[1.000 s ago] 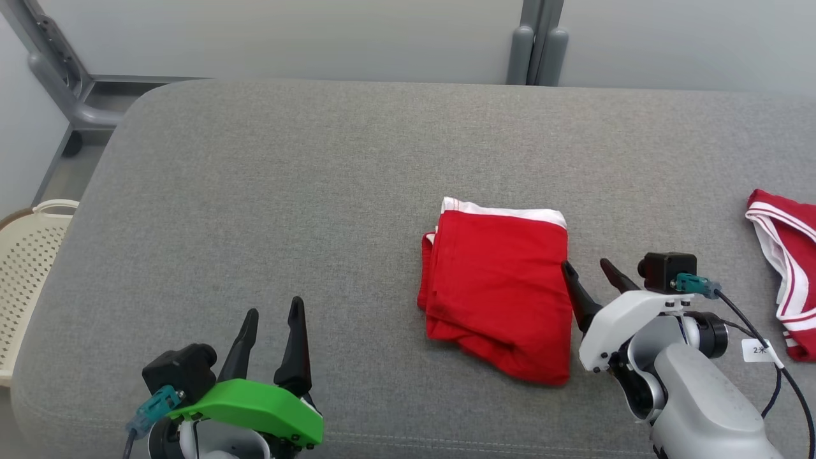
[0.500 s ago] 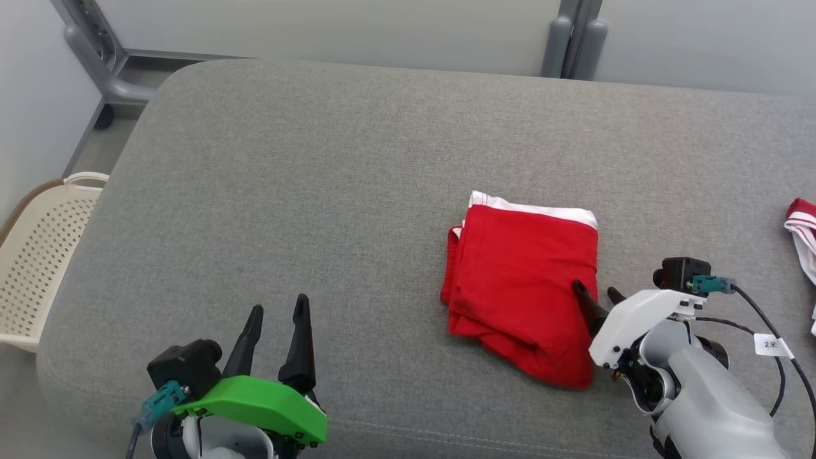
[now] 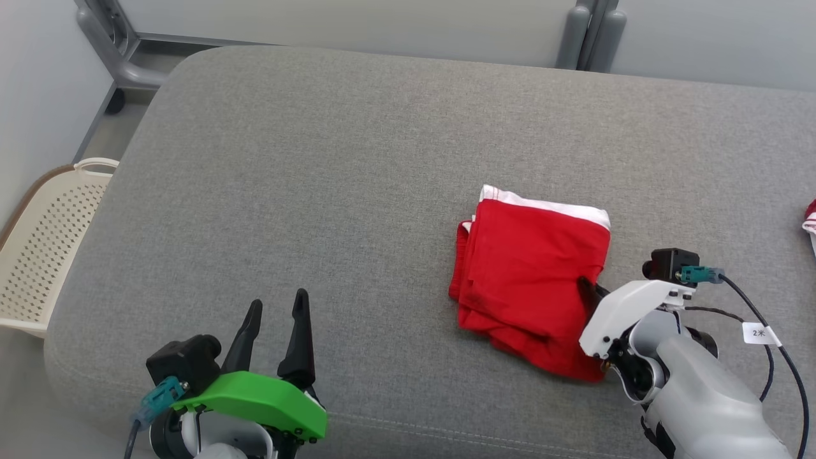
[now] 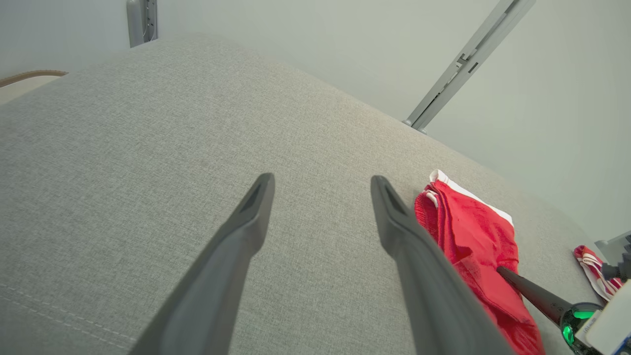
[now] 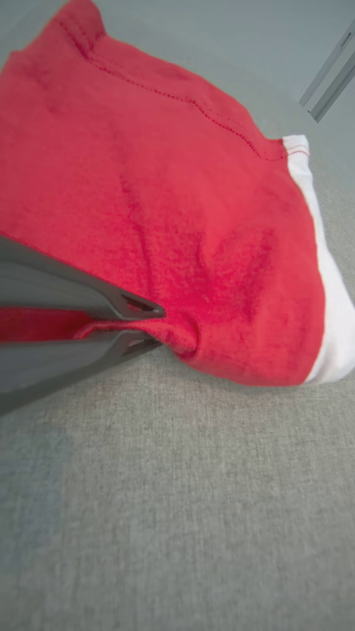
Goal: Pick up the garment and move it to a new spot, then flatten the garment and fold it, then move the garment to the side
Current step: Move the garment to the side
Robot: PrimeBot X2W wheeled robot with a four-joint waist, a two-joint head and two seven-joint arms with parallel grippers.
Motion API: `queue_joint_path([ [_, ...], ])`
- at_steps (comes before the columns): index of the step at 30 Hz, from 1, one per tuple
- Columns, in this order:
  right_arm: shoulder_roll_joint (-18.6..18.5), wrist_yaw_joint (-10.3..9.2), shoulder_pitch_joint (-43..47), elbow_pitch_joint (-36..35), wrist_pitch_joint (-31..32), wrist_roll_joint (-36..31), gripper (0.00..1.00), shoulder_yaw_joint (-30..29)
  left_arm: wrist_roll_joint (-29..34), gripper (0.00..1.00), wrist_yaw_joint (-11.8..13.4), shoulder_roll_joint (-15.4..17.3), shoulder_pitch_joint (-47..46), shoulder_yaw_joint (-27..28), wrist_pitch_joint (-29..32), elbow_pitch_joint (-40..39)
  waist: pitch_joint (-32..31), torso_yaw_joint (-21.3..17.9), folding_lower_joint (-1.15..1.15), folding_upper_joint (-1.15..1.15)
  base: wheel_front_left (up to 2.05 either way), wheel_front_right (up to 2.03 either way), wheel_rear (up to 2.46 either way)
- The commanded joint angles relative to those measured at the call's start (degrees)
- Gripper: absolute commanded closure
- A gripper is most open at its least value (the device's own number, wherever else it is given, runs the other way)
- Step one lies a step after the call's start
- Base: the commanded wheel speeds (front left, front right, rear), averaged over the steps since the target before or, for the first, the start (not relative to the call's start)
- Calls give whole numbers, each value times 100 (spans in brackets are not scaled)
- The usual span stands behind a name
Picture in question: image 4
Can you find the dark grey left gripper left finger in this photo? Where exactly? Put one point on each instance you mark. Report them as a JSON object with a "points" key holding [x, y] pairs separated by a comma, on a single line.
{"points": [[212, 296]]}

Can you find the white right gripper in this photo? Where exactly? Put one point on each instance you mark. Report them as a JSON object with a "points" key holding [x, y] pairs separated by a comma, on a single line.
{"points": [[611, 325]]}

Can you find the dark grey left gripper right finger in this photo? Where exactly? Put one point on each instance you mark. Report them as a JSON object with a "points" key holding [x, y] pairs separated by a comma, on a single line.
{"points": [[434, 296]]}

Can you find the red shorts with white stripes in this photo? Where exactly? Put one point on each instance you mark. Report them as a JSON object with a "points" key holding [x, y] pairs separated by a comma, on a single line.
{"points": [[473, 236]]}

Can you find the red Bulls jersey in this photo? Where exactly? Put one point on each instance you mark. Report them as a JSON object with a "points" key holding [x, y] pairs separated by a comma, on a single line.
{"points": [[594, 268]]}

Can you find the beige furniture with brown rim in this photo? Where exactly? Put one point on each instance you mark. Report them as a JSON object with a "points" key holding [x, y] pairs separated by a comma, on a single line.
{"points": [[19, 91]]}

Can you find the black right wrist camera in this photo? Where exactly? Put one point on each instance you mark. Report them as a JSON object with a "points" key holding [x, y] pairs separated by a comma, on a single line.
{"points": [[626, 268]]}

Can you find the grey metal partition post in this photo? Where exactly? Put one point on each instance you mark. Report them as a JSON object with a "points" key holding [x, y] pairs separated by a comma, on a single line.
{"points": [[468, 59], [135, 22]]}

